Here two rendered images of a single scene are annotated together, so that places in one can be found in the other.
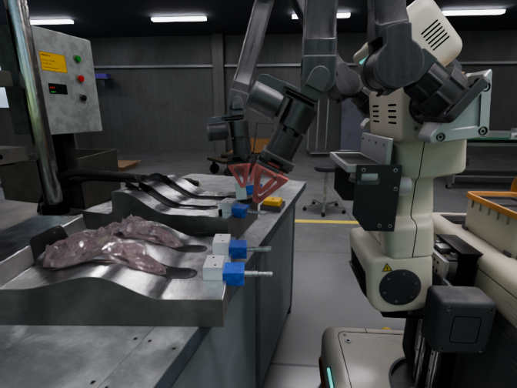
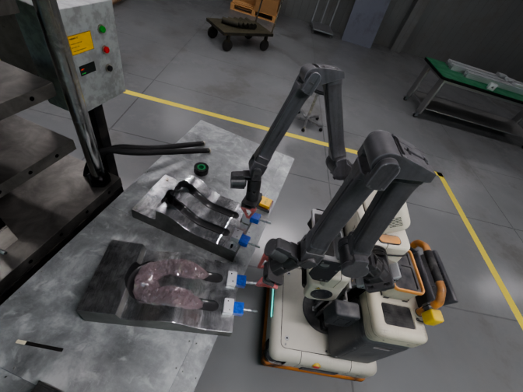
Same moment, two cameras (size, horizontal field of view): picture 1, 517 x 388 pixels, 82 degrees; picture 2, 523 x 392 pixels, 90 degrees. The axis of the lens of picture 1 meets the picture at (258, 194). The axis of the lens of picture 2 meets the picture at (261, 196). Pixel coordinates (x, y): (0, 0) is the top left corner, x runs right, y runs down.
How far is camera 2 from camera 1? 75 cm
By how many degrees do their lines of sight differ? 33
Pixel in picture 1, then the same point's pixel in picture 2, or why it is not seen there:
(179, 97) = not seen: outside the picture
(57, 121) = (89, 99)
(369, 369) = (295, 294)
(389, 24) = (359, 253)
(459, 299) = (345, 313)
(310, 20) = (316, 239)
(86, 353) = (168, 349)
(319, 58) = (314, 255)
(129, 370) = (190, 362)
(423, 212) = not seen: hidden behind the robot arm
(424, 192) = not seen: hidden behind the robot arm
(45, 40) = (71, 22)
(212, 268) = (228, 312)
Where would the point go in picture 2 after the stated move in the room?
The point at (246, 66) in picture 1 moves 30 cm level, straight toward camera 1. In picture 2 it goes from (271, 146) to (274, 209)
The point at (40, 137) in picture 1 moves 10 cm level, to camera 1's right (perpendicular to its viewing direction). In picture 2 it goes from (85, 138) to (112, 142)
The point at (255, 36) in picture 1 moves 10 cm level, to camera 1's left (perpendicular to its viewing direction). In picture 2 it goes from (284, 124) to (256, 118)
